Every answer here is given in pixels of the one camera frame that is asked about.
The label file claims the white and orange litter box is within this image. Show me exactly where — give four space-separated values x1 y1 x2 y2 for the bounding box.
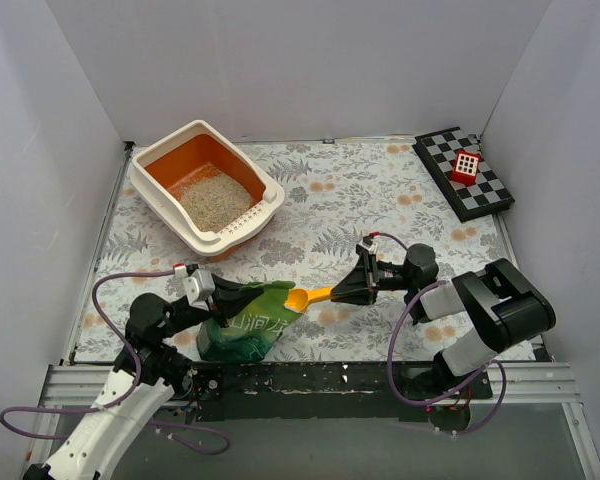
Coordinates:
129 120 285 259

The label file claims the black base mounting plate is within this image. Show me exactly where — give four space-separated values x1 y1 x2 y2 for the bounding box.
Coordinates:
134 360 494 421

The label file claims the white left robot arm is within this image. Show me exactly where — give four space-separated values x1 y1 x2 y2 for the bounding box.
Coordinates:
24 267 264 479

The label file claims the green cat litter bag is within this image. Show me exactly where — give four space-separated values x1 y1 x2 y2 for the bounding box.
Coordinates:
196 280 301 363

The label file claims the floral patterned table mat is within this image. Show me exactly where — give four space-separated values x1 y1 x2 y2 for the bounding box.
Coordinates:
73 142 508 363

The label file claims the yellow plastic litter scoop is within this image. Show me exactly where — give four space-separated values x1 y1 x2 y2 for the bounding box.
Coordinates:
284 287 333 314

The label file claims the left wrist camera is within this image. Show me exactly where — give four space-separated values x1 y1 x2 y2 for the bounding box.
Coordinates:
173 263 215 311

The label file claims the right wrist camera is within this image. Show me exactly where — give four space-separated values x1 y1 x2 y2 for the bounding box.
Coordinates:
356 232 378 256

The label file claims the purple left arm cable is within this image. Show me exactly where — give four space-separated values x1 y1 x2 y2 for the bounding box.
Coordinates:
0 267 231 456

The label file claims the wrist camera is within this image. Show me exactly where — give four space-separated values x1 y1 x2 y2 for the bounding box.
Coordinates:
356 232 378 256
173 263 215 311

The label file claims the red grid block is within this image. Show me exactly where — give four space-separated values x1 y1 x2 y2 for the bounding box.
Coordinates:
450 149 482 187

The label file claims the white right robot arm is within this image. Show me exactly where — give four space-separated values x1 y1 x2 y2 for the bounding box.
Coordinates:
330 238 556 398

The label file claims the black and grey checkerboard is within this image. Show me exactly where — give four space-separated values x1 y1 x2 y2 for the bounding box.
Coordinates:
414 126 514 222

